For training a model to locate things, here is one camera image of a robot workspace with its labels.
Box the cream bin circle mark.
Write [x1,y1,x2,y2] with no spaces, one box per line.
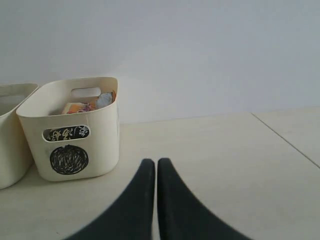
[15,76,120,182]

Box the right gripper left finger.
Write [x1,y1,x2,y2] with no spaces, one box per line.
[67,159,155,240]

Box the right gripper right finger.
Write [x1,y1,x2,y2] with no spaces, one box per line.
[157,158,249,240]

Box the cream bin square mark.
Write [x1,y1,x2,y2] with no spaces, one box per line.
[0,83,39,189]

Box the orange instant noodle bag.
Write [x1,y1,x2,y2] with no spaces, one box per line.
[61,90,117,115]

